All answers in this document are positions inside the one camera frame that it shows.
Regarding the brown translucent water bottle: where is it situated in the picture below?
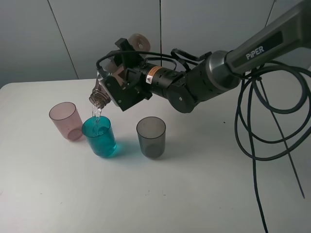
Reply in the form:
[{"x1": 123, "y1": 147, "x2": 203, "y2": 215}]
[{"x1": 89, "y1": 33, "x2": 151, "y2": 109}]

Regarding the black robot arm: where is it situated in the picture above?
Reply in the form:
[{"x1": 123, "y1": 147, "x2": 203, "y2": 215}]
[{"x1": 97, "y1": 0, "x2": 311, "y2": 113}]

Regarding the teal translucent plastic cup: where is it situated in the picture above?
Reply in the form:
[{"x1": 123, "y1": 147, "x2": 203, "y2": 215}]
[{"x1": 82, "y1": 116, "x2": 117, "y2": 157}]

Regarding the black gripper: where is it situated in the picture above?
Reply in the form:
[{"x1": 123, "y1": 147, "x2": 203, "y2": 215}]
[{"x1": 103, "y1": 68, "x2": 153, "y2": 112}]

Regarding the grey translucent plastic cup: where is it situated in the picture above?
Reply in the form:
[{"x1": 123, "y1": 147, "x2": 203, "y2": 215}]
[{"x1": 136, "y1": 116, "x2": 166, "y2": 159}]

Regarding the black cable bundle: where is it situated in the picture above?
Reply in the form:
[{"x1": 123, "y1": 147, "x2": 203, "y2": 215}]
[{"x1": 96, "y1": 48, "x2": 311, "y2": 233}]

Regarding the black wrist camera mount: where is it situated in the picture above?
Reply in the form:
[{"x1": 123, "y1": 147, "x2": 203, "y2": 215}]
[{"x1": 113, "y1": 35, "x2": 151, "y2": 68}]

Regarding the pink translucent plastic cup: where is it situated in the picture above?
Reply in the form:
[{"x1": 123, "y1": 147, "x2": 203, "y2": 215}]
[{"x1": 49, "y1": 102, "x2": 83, "y2": 141}]

